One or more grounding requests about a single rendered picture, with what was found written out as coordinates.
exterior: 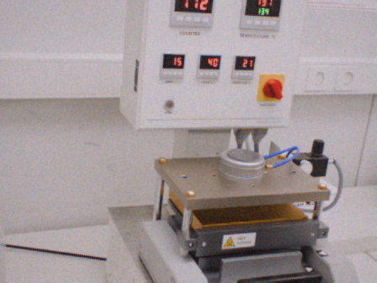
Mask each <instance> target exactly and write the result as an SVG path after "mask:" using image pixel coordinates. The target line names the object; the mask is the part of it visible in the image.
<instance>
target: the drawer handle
mask: <svg viewBox="0 0 377 283"><path fill-rule="evenodd" d="M322 280H323V275H321V273H320V272H318V271H317V270H315V271H310V272H298V273H293V274H282V275H271V276H260V277H255V278H249V279H240V280H238V281H237V282H236V283H323V282H322Z"/></svg>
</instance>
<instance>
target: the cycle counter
mask: <svg viewBox="0 0 377 283"><path fill-rule="evenodd" d="M209 1H210V0H180V2H179V10H190V11H200V12H208V7H209Z"/></svg>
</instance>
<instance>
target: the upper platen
mask: <svg viewBox="0 0 377 283"><path fill-rule="evenodd" d="M168 196H169V197H170V198H169V199H168V204H169V205H170V206H171V208H172V209H173V211H174V212H175V213H176V215H177V216H178V218H179V219H180V220H181V222H183V211H184V206H183V204H182V203H181V201H180V200H178V198H177V197H176V195H175V194H174V193H173V192H172V191H171V189H169V193H168ZM308 219H309V217H308V216H307V215H306V214H305V213H304V212H303V211H301V210H300V208H298V207H297V206H295V204H294V203H283V204H273V205H264V206H237V207H227V208H209V209H200V210H194V213H193V224H192V229H191V231H192V232H193V234H194V235H195V229H196V228H205V227H227V226H235V225H251V224H258V223H267V222H290V221H305V220H308Z"/></svg>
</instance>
